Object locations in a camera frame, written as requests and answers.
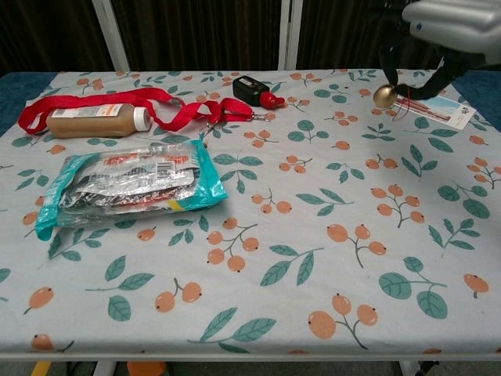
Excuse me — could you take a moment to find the brown drink bottle white cap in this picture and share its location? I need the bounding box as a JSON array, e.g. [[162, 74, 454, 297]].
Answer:
[[46, 103, 152, 139]]

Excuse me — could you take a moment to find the red lanyard strap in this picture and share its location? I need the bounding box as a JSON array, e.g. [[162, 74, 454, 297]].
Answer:
[[17, 87, 272, 136]]

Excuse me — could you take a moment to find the floral printed tablecloth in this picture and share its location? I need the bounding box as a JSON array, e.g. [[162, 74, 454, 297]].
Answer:
[[0, 69, 501, 356]]

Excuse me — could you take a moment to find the orange object under table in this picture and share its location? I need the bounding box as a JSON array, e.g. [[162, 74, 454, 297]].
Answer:
[[126, 361, 168, 376]]

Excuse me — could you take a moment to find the small black device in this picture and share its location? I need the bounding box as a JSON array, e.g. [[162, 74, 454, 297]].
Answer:
[[232, 74, 287, 110]]

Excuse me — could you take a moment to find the teal silver snack package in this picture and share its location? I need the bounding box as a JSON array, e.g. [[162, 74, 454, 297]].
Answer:
[[34, 139, 229, 241]]

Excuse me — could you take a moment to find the dark pleated curtain panel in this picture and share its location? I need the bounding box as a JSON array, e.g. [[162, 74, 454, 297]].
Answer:
[[111, 0, 283, 72], [0, 0, 103, 74], [296, 0, 410, 71]]

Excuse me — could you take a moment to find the grey partition post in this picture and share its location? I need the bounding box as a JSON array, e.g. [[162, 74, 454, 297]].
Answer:
[[277, 0, 305, 71], [91, 0, 132, 73]]

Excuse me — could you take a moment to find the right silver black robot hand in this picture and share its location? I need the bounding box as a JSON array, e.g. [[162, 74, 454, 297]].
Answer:
[[377, 0, 501, 101]]

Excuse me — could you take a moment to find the white table frame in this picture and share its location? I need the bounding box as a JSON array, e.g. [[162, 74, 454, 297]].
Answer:
[[0, 349, 501, 376]]

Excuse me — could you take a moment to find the small gold ball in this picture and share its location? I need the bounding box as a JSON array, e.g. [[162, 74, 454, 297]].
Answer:
[[373, 83, 416, 121]]

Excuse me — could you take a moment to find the postcard with red building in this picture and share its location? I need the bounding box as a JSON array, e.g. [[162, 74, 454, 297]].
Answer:
[[391, 91, 477, 132]]

